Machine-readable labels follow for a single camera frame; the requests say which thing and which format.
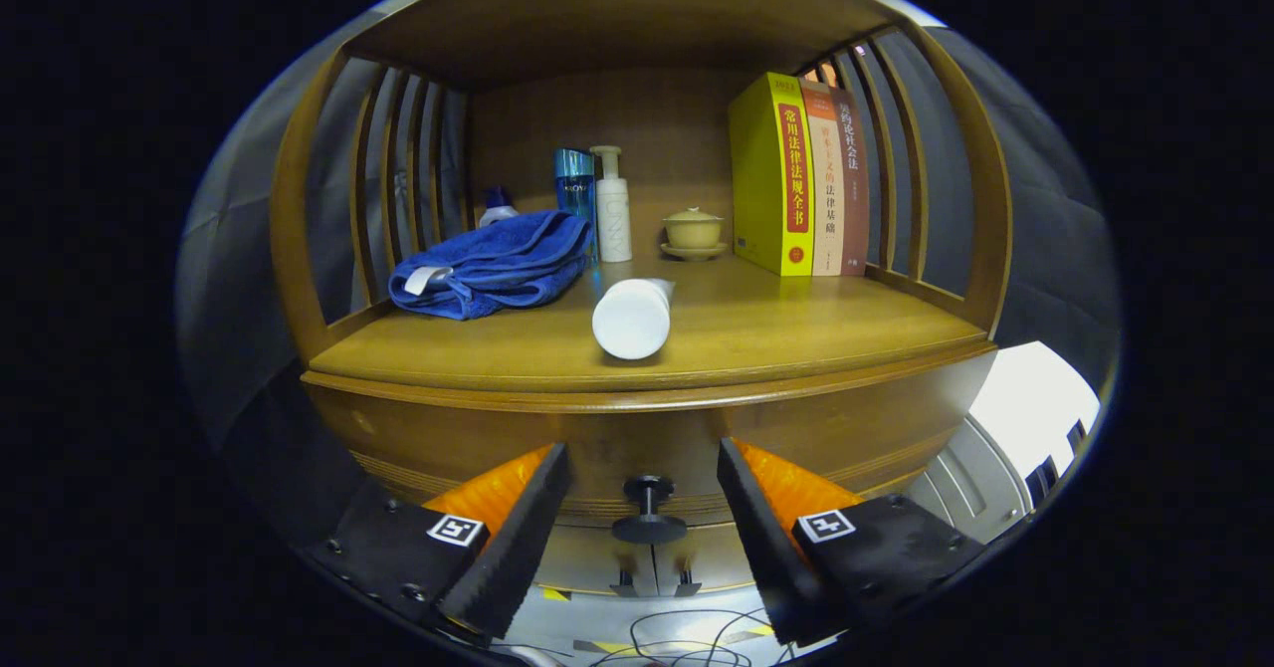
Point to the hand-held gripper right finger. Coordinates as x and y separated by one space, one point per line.
771 548

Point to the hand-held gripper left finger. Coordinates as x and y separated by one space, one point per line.
518 543

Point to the wooden drawer with black knob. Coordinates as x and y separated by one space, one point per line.
647 438

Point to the white tube with green band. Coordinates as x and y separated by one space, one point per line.
632 321

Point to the wooden cabinet door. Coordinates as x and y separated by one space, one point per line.
587 557
707 553

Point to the wooden countertop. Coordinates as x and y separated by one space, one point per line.
796 329

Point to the wooden cabinet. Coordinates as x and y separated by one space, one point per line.
597 10

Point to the folded blue towel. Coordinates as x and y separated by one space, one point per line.
498 259

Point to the ceramic saucer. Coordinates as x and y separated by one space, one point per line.
694 253

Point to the lidded ceramic tea cup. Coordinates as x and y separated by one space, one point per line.
693 229

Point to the small white bottle blue cap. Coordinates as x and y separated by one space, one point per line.
495 211

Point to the white pump bottle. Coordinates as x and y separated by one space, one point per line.
612 219

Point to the brown book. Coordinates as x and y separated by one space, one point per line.
856 199

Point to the orange and cream book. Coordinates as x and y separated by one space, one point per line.
826 189

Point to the tall blue bottle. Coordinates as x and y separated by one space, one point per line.
574 184

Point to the thick yellow book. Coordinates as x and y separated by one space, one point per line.
756 169

